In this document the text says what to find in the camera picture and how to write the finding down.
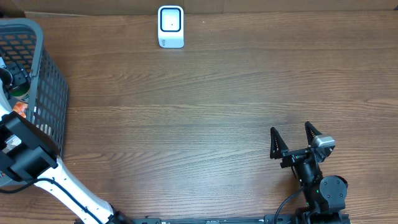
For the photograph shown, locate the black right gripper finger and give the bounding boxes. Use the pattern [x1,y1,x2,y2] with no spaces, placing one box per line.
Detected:
[305,121,322,145]
[270,127,289,159]

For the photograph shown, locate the orange snack packet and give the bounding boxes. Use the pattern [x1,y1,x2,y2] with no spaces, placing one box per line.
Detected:
[13,101,28,118]

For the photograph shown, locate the green lid jar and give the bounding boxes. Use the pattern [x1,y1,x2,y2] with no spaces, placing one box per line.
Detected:
[10,84,30,103]

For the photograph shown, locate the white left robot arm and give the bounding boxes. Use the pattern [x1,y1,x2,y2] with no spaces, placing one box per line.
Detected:
[1,62,132,223]

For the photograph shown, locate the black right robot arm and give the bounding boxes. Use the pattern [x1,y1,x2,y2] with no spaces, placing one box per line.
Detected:
[264,121,351,224]

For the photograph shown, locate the white barcode scanner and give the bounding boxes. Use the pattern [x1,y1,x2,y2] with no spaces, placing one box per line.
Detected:
[157,5,185,49]

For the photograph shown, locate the grey plastic basket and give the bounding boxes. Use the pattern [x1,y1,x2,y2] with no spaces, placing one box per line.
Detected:
[1,18,69,187]

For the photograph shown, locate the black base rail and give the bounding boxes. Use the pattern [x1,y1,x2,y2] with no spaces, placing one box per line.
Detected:
[129,214,351,224]

